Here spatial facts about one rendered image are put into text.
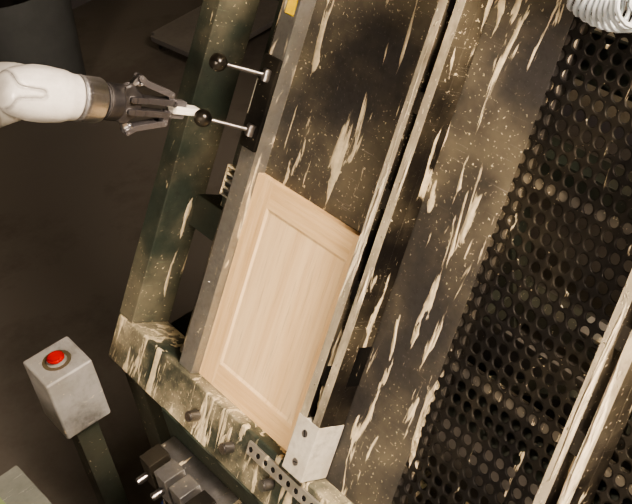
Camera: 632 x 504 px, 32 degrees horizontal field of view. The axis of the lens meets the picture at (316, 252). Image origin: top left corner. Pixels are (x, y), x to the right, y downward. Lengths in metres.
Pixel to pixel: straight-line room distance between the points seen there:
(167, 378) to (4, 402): 1.47
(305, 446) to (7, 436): 1.82
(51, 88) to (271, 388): 0.76
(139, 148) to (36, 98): 2.92
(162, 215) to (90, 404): 0.47
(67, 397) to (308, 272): 0.68
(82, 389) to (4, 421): 1.31
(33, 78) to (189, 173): 0.59
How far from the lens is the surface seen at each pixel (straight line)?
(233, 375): 2.40
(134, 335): 2.64
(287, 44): 2.26
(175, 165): 2.51
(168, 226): 2.57
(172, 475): 2.48
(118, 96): 2.18
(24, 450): 3.76
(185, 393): 2.49
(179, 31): 5.64
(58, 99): 2.10
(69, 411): 2.61
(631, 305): 1.70
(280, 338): 2.29
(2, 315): 4.30
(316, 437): 2.15
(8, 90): 2.08
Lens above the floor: 2.61
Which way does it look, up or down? 39 degrees down
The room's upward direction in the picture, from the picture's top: 10 degrees counter-clockwise
